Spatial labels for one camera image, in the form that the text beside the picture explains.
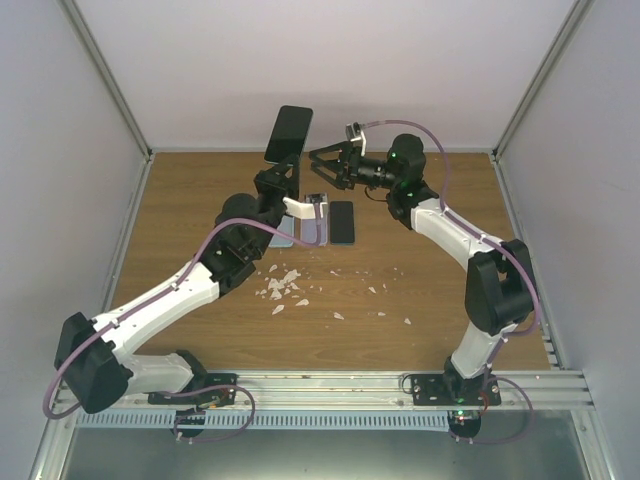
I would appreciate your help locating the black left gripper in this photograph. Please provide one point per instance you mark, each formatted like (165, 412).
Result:
(274, 179)

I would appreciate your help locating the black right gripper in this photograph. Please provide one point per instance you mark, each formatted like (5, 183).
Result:
(352, 156)

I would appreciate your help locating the teal smartphone black screen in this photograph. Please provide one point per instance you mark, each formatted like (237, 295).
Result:
(289, 134)

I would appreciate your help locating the phone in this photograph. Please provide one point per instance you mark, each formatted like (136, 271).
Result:
(315, 231)
(286, 230)

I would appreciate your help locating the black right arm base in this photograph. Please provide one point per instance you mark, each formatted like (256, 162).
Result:
(448, 389)

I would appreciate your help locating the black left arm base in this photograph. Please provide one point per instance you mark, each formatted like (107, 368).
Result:
(203, 391)

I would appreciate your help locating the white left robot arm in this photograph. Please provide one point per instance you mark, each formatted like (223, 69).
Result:
(97, 358)

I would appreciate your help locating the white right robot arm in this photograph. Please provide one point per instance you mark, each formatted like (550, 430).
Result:
(500, 291)

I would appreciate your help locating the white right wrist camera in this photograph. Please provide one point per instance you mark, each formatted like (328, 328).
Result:
(356, 135)

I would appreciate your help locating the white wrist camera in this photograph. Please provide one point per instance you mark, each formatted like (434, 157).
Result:
(313, 206)
(356, 135)

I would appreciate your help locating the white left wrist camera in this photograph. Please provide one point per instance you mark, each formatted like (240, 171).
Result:
(313, 206)

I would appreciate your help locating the grey left corner post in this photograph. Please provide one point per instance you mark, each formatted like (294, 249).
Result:
(82, 29)

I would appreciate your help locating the grey aluminium corner post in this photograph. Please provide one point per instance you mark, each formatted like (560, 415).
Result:
(560, 42)

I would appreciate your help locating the grey slotted cable duct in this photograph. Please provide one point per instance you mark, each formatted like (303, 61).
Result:
(269, 420)

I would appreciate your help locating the aluminium mounting rail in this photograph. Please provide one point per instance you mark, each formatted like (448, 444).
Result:
(395, 390)

